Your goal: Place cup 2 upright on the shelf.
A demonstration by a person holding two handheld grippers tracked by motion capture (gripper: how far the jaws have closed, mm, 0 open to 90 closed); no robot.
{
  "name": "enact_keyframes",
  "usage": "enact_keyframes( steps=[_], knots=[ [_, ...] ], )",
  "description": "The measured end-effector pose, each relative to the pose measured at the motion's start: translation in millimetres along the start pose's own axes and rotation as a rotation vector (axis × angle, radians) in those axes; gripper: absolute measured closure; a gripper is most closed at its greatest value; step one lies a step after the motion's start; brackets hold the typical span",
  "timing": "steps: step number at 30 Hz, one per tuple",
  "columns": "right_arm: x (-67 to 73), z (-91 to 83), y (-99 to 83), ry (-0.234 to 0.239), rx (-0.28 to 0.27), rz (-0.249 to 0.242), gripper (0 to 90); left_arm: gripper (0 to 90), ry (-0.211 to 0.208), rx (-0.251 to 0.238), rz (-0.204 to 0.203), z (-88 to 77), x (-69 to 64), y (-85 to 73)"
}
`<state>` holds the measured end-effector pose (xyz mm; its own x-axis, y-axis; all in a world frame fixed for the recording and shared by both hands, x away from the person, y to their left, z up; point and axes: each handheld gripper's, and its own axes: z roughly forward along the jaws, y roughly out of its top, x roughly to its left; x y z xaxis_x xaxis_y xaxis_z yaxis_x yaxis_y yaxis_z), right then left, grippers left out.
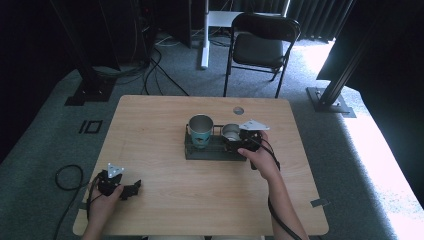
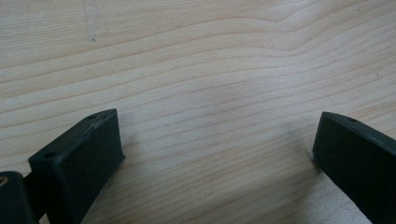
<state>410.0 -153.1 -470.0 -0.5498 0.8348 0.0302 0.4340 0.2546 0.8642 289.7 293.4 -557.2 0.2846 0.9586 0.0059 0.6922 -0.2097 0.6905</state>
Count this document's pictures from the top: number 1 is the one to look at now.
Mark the grey tape strip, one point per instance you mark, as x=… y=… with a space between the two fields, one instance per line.
x=320 y=202

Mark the teal metal cup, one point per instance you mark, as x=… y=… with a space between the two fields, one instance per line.
x=200 y=133

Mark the grey round table grommet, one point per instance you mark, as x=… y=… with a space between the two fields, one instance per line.
x=238 y=110

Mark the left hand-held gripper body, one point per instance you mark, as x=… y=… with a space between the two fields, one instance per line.
x=108 y=185

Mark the person's left hand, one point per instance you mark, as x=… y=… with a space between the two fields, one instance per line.
x=101 y=203

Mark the black folding chair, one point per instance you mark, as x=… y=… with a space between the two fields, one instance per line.
x=258 y=50

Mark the person's right hand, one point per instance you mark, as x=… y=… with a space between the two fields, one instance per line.
x=263 y=160

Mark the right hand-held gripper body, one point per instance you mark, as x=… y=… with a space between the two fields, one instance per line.
x=249 y=140

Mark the brown metal cup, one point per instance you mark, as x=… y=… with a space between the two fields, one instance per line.
x=231 y=131

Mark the black metal stand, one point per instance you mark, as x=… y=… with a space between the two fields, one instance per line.
x=90 y=83
x=328 y=100

